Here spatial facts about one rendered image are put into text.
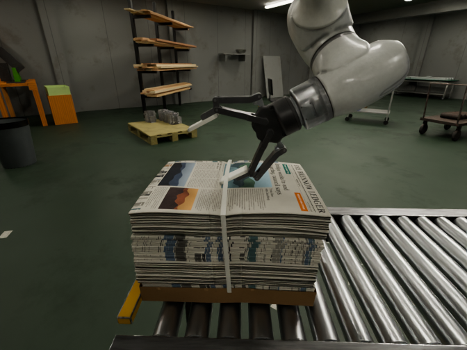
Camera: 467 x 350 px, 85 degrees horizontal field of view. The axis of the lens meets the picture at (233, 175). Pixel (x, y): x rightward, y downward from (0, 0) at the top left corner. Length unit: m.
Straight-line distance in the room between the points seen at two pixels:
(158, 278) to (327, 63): 0.54
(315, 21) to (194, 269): 0.53
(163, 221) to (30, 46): 8.46
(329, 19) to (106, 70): 8.52
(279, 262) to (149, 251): 0.26
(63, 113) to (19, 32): 2.51
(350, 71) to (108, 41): 8.62
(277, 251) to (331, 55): 0.38
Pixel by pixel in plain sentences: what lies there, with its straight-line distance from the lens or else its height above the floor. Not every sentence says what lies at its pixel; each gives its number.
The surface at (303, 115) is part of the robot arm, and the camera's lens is 0.51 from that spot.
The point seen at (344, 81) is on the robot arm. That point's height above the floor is 1.25.
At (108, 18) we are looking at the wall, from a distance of 9.05.
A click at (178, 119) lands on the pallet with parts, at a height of 0.25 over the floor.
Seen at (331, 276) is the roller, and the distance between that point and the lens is 0.73.
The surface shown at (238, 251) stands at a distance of 0.52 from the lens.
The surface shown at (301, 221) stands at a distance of 0.49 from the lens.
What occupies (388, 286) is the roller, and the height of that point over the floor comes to 0.80.
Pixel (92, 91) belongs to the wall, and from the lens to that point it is 8.90.
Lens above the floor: 1.28
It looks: 24 degrees down
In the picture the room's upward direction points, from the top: straight up
